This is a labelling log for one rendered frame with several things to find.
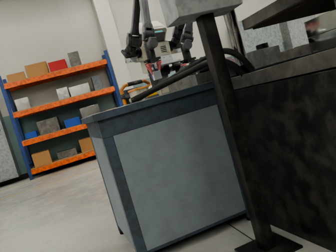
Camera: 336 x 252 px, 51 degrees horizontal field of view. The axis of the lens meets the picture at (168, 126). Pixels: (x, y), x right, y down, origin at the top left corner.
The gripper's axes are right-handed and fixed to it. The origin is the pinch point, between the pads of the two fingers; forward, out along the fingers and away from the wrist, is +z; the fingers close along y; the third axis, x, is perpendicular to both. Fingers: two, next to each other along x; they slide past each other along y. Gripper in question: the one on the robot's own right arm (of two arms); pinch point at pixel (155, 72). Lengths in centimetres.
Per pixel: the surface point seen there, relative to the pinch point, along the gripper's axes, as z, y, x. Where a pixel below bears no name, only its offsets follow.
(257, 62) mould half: 11, 55, -30
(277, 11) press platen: -7, 29, -94
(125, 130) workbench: 27, -38, -48
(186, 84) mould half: 12.2, 10.6, -19.6
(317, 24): 1, 65, -74
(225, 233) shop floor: 94, -1, -50
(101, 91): -19, 33, 481
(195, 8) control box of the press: -16, -4, -89
